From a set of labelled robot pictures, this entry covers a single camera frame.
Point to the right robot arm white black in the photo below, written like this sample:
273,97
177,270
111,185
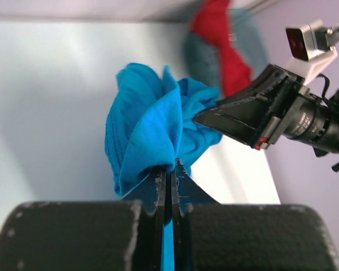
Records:
295,97

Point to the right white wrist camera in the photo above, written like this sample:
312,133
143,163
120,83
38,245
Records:
313,48

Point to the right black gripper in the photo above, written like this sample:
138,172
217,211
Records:
246,117

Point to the blue t shirt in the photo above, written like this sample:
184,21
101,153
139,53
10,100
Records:
151,142

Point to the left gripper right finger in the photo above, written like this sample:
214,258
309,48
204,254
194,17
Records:
212,236

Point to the red t shirt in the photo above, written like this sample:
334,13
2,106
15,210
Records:
213,26

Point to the teal plastic basin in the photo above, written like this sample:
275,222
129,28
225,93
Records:
202,59

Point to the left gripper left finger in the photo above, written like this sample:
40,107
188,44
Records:
100,235

